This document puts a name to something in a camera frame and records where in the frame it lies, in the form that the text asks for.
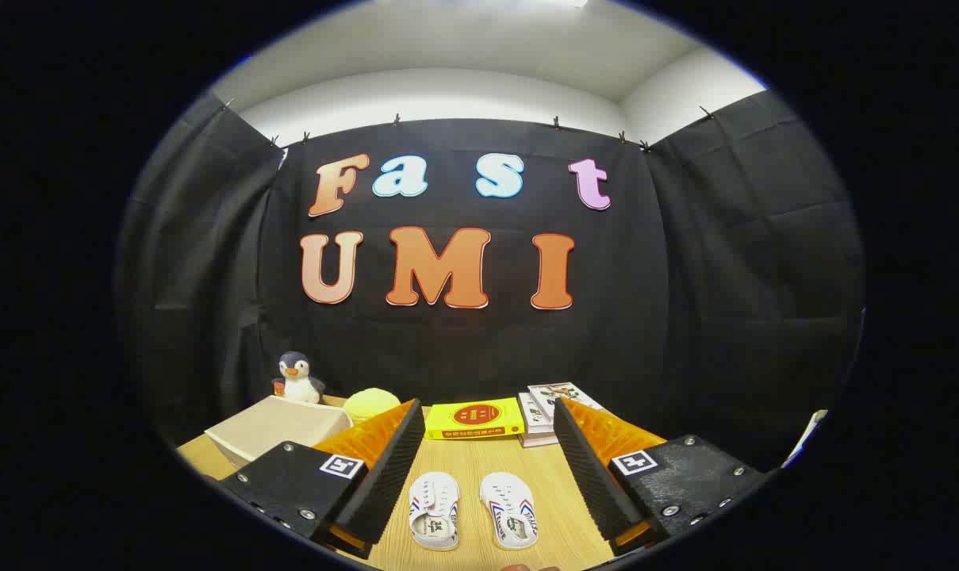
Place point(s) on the yellow round plush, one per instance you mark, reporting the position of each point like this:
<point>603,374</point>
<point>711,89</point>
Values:
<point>368,403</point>

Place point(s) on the white canvas shoe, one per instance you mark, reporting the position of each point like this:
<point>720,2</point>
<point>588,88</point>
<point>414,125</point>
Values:
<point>504,496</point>
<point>434,496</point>

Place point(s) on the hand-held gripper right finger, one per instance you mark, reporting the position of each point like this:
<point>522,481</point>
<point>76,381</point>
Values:
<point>590,476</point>

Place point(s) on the yellow book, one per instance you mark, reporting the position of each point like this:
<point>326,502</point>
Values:
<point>476,415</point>

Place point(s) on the white book illustrated cover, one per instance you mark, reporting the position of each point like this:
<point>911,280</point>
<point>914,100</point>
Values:
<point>562,394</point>

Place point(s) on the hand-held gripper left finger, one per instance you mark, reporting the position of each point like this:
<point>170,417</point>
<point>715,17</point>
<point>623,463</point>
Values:
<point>384,476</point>

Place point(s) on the penguin plush toy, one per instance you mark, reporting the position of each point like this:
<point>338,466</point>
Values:
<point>298,385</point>

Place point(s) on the white sheet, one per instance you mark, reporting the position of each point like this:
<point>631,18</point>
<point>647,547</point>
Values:
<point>806,436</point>

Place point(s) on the beige fabric storage box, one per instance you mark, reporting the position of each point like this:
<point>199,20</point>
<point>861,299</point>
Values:
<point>265,424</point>

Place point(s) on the black backdrop cloth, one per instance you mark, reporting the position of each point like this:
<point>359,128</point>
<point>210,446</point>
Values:
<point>685,317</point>

